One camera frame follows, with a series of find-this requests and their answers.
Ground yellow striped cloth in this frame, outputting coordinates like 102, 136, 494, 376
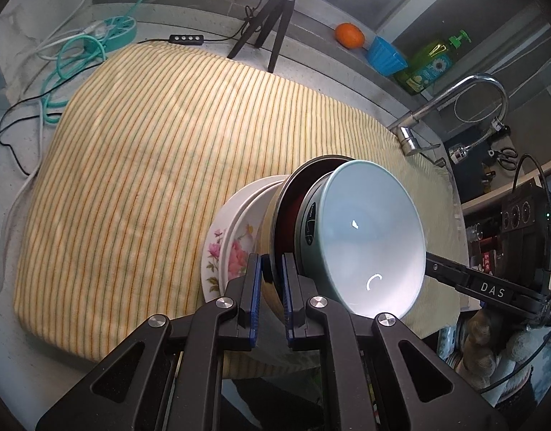
14, 42, 468, 361

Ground green dish soap bottle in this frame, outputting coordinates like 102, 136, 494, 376
393, 30, 471, 96

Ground teal round power strip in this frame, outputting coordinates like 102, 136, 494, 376
84, 16, 137, 54

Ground large steel bowl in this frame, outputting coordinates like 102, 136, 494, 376
254, 180, 295, 323

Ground blue fluted cup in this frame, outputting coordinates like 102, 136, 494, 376
366, 36, 408, 76

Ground white cable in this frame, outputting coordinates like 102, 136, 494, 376
0, 0, 106, 300

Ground pink flower white plate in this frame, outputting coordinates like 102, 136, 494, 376
200, 205, 259, 302

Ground chrome pull-out sprayer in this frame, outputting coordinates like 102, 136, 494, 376
448, 120, 505, 164

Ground chrome kitchen faucet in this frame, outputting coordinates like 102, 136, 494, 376
387, 73, 510, 157

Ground teal cable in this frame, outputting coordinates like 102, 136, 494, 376
39, 0, 170, 126

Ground small red steel bowl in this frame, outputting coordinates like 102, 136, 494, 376
270, 155, 352, 278

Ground orange tangerine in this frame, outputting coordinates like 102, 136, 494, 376
334, 22, 365, 50

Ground plain white bamboo plate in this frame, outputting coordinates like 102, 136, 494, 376
222, 174, 288, 231

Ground rose rimmed white plate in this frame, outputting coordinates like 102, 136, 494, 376
219, 185, 276, 294

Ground black scissors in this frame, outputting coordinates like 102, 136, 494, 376
488, 147, 519, 171

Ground gloved right hand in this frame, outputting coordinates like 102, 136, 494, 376
455, 309, 540, 402

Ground black inline remote cable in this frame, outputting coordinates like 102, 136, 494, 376
0, 4, 268, 178

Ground light green ceramic bowl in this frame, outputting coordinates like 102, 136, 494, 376
294, 159, 426, 318

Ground black tripod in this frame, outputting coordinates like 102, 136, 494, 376
227, 0, 296, 73

